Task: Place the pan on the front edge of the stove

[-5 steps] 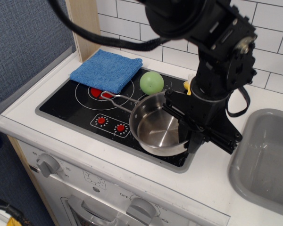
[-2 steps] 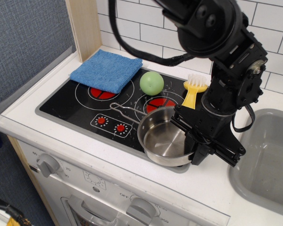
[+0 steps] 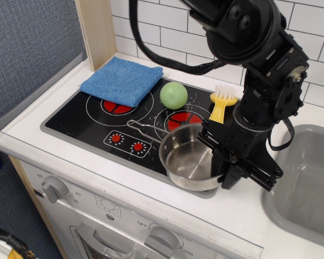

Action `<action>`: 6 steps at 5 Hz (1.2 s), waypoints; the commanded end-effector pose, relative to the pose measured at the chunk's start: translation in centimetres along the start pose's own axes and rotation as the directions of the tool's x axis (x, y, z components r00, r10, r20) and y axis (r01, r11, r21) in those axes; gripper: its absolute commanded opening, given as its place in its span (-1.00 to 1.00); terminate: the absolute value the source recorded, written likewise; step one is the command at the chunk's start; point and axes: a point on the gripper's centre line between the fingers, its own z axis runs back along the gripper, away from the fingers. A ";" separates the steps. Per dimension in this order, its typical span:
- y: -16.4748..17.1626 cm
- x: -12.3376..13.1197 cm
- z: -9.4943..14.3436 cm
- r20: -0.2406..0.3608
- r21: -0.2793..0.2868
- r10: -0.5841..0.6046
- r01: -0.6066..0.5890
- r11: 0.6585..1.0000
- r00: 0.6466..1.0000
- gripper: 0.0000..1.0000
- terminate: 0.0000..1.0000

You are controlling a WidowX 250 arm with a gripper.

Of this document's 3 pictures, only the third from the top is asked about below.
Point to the grey left oven knob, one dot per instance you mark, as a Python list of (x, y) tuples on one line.
[(54, 189)]

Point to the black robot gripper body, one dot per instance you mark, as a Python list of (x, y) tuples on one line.
[(243, 144)]

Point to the wooden side post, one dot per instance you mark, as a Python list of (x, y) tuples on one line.
[(96, 22)]

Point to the blue folded cloth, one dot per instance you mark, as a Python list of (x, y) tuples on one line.
[(122, 82)]

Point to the yellow black object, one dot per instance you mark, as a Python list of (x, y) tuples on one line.
[(18, 249)]

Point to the grey sink basin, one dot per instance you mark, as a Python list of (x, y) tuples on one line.
[(296, 202)]

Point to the green ball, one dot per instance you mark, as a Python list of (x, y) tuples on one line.
[(173, 95)]

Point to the black toy stove top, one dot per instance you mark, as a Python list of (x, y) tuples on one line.
[(99, 126)]

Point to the grey oven knob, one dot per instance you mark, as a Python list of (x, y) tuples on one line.
[(162, 241), (54, 189)]

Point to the stainless steel pan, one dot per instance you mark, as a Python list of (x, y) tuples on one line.
[(186, 159)]

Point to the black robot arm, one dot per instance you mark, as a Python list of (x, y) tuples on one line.
[(251, 34)]

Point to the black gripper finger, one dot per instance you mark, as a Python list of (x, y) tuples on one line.
[(232, 174), (217, 164)]

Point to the grey right oven knob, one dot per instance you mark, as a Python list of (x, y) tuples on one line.
[(162, 241)]

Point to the white toy oven door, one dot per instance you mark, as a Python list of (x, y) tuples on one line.
[(107, 243)]

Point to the yellow dish brush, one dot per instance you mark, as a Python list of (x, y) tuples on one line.
[(222, 97)]

